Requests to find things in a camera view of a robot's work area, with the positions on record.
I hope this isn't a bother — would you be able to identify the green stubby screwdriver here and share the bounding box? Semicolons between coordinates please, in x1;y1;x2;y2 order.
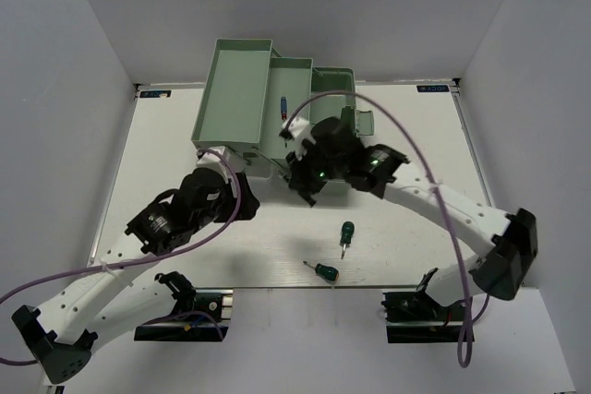
303;261;339;283
340;221;355;259

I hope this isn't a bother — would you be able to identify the green toolbox with clear lid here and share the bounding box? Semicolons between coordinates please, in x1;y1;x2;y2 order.
191;39;374;179

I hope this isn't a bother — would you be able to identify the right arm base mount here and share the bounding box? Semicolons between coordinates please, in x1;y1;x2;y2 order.
381;268;467;344

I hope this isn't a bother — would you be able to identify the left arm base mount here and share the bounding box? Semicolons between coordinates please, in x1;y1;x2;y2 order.
134;271;234;342

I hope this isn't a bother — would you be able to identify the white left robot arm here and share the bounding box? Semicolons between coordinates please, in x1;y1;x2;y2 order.
12;167;259;385

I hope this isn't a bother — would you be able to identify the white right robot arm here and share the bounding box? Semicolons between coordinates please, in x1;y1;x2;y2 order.
280;117;538;319

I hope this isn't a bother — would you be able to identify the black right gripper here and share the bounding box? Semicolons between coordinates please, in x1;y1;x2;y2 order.
286;141;347;197

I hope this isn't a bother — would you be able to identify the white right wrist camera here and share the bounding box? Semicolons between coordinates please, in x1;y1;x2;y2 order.
280;116;316;161

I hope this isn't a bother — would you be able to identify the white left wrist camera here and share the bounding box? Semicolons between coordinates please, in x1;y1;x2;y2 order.
196;146;247;184

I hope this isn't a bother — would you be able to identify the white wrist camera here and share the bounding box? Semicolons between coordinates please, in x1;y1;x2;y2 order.
280;116;316;161
196;146;247;184

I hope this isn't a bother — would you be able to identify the blue handled precision screwdriver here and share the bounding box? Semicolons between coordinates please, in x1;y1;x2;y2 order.
280;96;288;121

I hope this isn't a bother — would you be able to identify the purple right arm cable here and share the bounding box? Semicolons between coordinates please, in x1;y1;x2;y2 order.
282;91;490;369

